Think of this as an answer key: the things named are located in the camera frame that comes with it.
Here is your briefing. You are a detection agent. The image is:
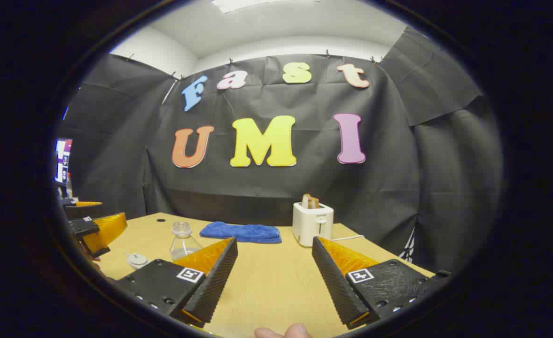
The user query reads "computer monitor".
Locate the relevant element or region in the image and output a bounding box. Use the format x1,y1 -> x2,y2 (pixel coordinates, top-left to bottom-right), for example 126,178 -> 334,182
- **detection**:
54,138 -> 73,184

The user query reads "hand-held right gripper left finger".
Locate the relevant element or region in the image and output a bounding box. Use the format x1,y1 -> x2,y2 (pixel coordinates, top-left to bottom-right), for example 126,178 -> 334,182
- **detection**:
116,236 -> 239,328

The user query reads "clear water bottle green label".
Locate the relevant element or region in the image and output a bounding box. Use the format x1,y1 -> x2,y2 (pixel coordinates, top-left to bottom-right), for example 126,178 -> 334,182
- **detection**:
171,222 -> 204,261

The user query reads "white toaster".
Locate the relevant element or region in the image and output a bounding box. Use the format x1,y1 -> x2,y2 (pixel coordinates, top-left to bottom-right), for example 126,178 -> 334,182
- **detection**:
292,202 -> 335,247

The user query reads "black backdrop cloth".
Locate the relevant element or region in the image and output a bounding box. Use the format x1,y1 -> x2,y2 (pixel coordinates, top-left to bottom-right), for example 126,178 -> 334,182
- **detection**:
58,26 -> 502,273

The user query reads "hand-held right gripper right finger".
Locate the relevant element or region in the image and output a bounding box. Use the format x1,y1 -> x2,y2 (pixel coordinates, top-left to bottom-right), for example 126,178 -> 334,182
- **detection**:
311,236 -> 452,330

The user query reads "blue towel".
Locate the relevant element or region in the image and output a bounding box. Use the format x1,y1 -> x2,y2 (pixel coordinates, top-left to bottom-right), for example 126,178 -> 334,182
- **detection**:
199,221 -> 282,244

